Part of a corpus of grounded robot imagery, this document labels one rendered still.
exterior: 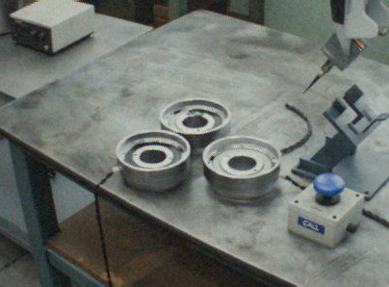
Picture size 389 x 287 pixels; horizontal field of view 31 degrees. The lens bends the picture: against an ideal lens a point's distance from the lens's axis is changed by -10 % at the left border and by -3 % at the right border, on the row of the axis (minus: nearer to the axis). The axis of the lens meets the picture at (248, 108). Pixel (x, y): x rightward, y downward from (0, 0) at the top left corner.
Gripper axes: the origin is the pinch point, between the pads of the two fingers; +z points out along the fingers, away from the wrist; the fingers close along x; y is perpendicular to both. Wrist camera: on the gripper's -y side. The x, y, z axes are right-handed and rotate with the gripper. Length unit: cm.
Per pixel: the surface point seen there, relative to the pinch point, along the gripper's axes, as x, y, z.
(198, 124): -4.2, -22.2, 18.3
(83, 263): -20, -37, 45
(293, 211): -16.8, 2.7, 16.2
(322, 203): -14.9, 5.7, 15.0
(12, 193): 11, -108, 78
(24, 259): 8, -104, 99
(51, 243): -20, -46, 45
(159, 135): -12.8, -22.6, 16.2
